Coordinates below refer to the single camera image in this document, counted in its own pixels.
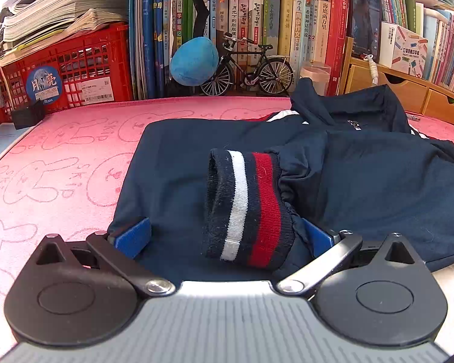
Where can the clear plastic jar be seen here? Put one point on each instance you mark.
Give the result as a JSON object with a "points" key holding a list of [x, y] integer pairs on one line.
{"points": [[314, 79]]}

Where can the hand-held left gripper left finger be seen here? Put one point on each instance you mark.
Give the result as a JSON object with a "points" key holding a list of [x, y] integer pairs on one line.
{"points": [[132, 236]]}

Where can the row of tall books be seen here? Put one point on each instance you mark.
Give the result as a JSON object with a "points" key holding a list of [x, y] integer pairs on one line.
{"points": [[249, 19]]}

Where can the blue plush ball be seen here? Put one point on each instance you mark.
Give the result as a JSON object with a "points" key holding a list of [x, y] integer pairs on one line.
{"points": [[193, 60]]}

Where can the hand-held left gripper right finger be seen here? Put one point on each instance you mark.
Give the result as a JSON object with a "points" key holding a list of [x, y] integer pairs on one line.
{"points": [[319, 240]]}

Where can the stack of paper booklets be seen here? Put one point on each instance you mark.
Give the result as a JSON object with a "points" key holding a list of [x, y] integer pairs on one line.
{"points": [[60, 7]]}

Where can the small black box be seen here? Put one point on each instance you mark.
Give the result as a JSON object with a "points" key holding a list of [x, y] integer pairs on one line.
{"points": [[28, 117]]}

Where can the white pencil-print box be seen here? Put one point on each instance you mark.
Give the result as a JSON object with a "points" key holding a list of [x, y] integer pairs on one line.
{"points": [[404, 51]]}

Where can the wooden desk organizer with drawers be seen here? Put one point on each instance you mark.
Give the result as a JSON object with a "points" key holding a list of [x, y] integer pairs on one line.
{"points": [[401, 90]]}

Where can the navy and white jacket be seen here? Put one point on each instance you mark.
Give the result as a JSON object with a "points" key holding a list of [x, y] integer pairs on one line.
{"points": [[174, 158]]}

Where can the red plastic crate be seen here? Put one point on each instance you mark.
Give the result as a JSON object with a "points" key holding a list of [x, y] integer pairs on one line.
{"points": [[79, 64]]}

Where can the black smartphone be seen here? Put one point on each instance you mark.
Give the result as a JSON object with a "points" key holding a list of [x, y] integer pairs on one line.
{"points": [[365, 22]]}

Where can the blue bordered notebook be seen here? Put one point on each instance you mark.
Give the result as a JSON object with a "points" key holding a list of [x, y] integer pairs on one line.
{"points": [[3, 145]]}

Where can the clear pen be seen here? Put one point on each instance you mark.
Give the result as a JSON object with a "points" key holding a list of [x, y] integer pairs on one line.
{"points": [[414, 117]]}

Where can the pink printed mat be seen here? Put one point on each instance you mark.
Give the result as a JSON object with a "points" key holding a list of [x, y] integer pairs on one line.
{"points": [[60, 158]]}

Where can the black model bicycle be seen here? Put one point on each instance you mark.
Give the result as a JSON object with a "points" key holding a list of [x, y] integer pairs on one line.
{"points": [[272, 77]]}

